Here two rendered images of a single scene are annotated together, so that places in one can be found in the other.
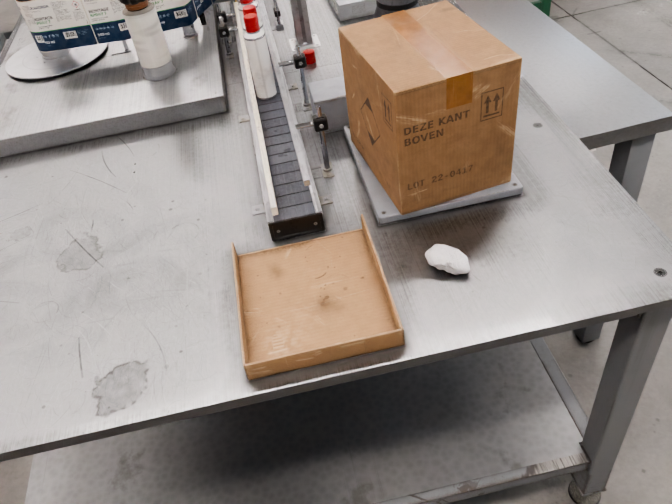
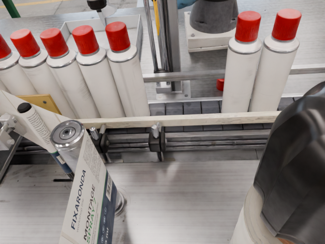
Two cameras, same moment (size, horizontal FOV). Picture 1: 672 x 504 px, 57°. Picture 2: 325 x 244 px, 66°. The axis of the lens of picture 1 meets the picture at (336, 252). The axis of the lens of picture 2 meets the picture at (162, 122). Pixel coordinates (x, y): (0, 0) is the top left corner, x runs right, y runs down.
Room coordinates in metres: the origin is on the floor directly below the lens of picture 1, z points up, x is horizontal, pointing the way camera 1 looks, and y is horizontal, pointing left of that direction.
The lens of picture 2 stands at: (1.74, 0.49, 1.26)
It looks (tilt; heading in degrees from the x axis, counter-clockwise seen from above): 48 degrees down; 284
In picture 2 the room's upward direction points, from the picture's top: 9 degrees counter-clockwise
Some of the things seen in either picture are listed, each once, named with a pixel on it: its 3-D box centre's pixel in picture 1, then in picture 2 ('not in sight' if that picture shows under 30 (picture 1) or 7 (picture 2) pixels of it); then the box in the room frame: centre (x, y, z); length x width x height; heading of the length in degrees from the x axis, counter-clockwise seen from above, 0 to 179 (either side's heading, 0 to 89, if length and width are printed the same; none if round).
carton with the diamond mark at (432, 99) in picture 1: (424, 104); not in sight; (1.09, -0.22, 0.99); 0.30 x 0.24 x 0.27; 12
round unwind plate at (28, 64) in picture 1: (57, 55); not in sight; (1.88, 0.75, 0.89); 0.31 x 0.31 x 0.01
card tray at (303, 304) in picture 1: (311, 289); not in sight; (0.76, 0.05, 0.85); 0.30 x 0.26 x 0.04; 5
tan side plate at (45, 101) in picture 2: not in sight; (35, 113); (2.06, 0.19, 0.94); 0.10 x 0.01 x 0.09; 5
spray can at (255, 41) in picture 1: (258, 57); not in sight; (1.44, 0.11, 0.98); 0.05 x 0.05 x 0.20
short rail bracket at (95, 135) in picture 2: (228, 21); (104, 141); (1.92, 0.22, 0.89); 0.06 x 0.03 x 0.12; 95
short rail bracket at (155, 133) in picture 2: (225, 36); (158, 146); (1.81, 0.22, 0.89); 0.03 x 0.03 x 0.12; 5
